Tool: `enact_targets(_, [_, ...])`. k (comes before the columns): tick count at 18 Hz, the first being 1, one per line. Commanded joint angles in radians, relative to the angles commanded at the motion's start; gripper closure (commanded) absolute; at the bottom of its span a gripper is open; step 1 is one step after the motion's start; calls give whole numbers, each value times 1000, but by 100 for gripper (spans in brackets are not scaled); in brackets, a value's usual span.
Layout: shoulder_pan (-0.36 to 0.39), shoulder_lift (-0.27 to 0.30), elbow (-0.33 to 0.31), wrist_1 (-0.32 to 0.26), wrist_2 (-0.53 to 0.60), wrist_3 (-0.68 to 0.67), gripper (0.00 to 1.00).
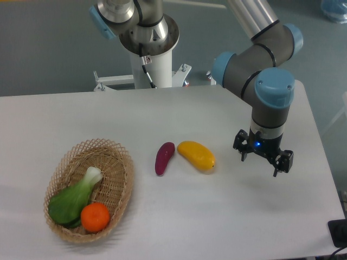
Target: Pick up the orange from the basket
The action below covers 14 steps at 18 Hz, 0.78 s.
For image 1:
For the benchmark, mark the purple sweet potato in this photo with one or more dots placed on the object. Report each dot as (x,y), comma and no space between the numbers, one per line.
(164,154)

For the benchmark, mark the orange fruit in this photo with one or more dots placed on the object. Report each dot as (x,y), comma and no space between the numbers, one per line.
(95,217)

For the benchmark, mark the yellow mango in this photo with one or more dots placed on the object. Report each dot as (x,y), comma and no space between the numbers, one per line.
(197,154)

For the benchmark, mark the green bok choy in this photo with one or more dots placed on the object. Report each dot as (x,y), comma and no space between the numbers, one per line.
(65,207)

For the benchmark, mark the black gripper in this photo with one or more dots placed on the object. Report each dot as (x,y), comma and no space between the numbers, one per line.
(266,148)

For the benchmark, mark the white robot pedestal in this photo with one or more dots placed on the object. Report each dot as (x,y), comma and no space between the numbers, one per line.
(150,51)

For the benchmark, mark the woven wicker basket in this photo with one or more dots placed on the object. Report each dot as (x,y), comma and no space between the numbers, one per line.
(113,190)

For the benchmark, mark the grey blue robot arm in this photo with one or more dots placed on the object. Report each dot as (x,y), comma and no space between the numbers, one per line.
(254,75)

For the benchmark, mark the black device at table edge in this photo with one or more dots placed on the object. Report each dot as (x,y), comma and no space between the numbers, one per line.
(337,229)

